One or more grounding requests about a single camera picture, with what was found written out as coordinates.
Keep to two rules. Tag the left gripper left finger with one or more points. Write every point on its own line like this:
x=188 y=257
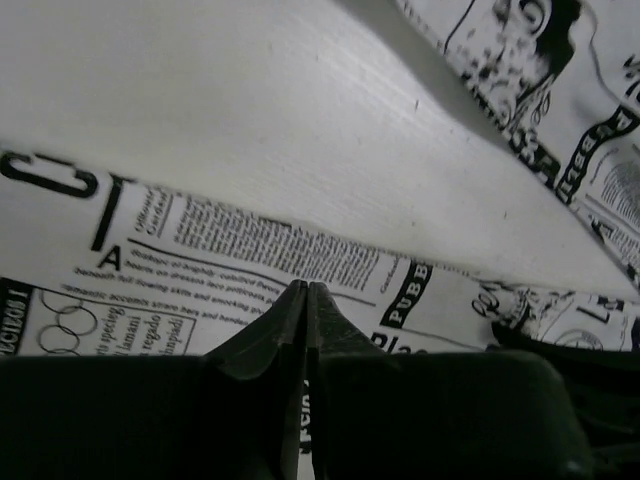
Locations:
x=233 y=413

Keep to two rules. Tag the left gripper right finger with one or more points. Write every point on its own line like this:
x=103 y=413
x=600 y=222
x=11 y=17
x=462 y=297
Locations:
x=498 y=415

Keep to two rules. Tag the newspaper print trousers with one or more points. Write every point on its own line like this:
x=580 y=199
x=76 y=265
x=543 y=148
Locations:
x=98 y=264

